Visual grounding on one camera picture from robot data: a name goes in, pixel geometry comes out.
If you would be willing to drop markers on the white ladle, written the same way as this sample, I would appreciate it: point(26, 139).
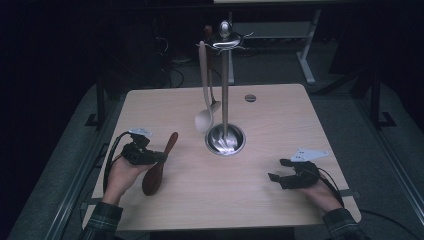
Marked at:
point(203, 121)

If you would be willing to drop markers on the steel utensil rack stand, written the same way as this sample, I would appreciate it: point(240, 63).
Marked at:
point(225, 86)

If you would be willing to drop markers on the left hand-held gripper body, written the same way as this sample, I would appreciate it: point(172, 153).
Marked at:
point(136, 155)

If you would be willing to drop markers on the black metal stand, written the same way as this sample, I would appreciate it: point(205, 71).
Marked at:
point(100, 103)
point(376, 100)

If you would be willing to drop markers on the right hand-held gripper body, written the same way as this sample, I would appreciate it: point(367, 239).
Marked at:
point(305, 173)

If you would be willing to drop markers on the person's right hand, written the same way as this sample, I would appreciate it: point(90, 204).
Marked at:
point(321, 196)

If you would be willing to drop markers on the white metal table frame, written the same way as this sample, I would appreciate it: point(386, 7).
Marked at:
point(308, 63)

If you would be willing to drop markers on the grey metal rail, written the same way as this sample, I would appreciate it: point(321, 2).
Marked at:
point(73, 193)
point(393, 160)

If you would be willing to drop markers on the round grey table grommet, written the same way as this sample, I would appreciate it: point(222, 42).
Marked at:
point(250, 98)

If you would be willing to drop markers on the brown wooden spoon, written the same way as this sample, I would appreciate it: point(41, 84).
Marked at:
point(153, 180)

